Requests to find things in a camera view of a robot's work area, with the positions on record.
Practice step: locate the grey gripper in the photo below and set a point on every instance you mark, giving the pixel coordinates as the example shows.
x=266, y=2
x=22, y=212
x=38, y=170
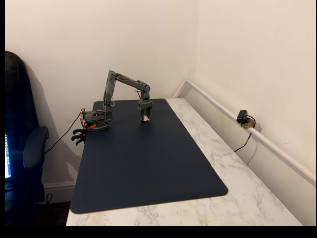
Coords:
x=144, y=106

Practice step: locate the white plastic printed part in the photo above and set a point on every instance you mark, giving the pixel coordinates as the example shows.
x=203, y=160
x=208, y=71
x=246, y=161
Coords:
x=145, y=120

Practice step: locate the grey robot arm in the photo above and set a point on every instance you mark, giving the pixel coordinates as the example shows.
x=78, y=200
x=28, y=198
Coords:
x=108, y=99

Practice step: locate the dark blue desk mat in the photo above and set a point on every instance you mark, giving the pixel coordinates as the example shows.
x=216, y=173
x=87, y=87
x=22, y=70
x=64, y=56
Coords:
x=138, y=161

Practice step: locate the black table clamp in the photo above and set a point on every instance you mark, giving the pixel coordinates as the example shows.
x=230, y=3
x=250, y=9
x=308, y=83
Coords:
x=80, y=132
x=79, y=140

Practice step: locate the black webcam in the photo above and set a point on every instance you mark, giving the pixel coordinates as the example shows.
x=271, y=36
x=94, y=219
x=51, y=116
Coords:
x=241, y=116

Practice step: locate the white skirting board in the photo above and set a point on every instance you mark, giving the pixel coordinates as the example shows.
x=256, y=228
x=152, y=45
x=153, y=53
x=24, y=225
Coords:
x=59, y=189

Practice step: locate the black office chair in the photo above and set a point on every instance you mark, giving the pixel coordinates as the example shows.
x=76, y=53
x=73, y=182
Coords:
x=17, y=99

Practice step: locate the laptop with lit screen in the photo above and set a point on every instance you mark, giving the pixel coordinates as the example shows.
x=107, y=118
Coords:
x=8, y=156

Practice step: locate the yellowish webcam mount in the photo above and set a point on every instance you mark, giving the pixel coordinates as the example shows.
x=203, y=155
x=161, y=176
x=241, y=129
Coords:
x=248, y=124

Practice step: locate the white wall rail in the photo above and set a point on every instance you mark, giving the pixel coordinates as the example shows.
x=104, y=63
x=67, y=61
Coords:
x=272, y=147

